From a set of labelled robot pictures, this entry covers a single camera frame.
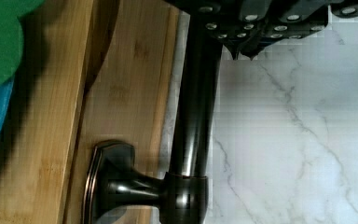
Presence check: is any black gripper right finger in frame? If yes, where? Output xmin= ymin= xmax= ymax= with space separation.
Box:
xmin=239 ymin=0 xmax=358 ymax=58

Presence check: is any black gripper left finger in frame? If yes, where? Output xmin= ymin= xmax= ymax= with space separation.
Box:
xmin=164 ymin=0 xmax=270 ymax=60

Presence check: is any wooden drawer with dark handle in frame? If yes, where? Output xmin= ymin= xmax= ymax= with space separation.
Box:
xmin=0 ymin=0 xmax=216 ymax=224

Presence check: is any green felt piece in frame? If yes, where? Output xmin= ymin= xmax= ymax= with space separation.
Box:
xmin=0 ymin=0 xmax=45 ymax=86

